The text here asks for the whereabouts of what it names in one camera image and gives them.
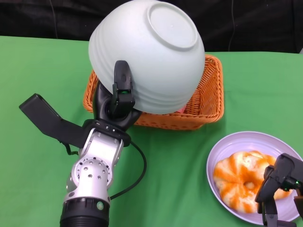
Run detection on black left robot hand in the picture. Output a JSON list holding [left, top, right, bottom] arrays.
[[92, 60, 143, 133]]

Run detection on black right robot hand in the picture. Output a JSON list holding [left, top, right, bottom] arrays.
[[255, 153, 303, 227]]

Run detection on orange striped shell bread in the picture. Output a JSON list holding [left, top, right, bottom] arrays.
[[245, 150, 294, 200]]

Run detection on pale green bowl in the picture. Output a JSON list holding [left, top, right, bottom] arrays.
[[88, 0, 205, 116]]

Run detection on orange striped ring bread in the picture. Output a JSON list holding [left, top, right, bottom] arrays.
[[213, 152, 268, 215]]

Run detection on lavender white plate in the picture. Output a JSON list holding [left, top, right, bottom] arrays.
[[206, 131, 303, 225]]

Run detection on orange wicker basket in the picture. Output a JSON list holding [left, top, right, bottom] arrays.
[[82, 53, 224, 131]]

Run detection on green tablecloth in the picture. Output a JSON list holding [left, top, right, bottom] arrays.
[[0, 35, 303, 227]]

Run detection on black backdrop curtain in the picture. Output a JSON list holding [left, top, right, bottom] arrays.
[[0, 0, 303, 55]]

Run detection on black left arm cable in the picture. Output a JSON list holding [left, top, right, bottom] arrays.
[[110, 141, 147, 200]]

